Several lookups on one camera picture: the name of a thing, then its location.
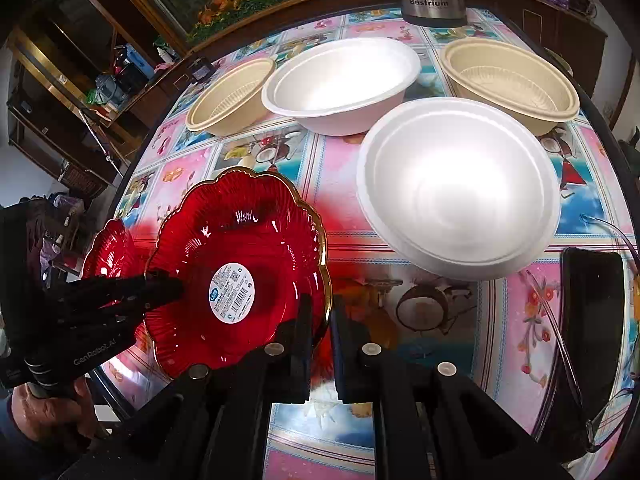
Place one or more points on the wooden shelf cabinet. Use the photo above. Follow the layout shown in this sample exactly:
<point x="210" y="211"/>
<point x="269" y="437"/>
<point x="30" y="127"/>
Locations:
<point x="75" y="75"/>

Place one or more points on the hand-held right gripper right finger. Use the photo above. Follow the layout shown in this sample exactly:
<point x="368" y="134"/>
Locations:
<point x="344" y="360"/>

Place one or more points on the printed floral tablecloth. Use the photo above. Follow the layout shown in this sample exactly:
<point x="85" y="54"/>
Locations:
<point x="520" y="310"/>

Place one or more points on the small red glass plate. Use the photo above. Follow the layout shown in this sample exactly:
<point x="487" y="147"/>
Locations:
<point x="110" y="252"/>

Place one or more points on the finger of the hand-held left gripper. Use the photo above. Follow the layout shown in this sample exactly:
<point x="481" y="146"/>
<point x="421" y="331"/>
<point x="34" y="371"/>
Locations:
<point x="100" y="335"/>
<point x="150" y="291"/>

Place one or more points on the white foam bowl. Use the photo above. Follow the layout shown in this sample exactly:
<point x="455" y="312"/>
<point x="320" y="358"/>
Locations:
<point x="455" y="195"/>

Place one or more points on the beige plastic plate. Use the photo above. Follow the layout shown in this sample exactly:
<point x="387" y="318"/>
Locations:
<point x="510" y="80"/>

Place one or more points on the person's left forearm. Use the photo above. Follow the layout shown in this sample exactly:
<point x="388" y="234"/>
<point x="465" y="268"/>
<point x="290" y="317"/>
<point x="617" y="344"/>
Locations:
<point x="30" y="457"/>

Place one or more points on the wooden sideboard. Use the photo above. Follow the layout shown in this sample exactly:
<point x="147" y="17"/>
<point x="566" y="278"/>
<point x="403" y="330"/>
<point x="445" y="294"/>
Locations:
<point x="555" y="30"/>

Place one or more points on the large red glass plate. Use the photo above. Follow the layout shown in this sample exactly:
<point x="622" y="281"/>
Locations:
<point x="240" y="240"/>

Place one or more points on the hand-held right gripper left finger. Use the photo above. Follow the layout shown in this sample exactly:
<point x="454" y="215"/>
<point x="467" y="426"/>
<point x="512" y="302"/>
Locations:
<point x="301" y="340"/>

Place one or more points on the person's left hand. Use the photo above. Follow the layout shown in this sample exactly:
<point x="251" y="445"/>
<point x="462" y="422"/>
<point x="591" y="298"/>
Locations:
<point x="55" y="417"/>

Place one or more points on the beige plastic bowl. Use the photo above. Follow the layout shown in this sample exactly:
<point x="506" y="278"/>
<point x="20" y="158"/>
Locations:
<point x="232" y="95"/>

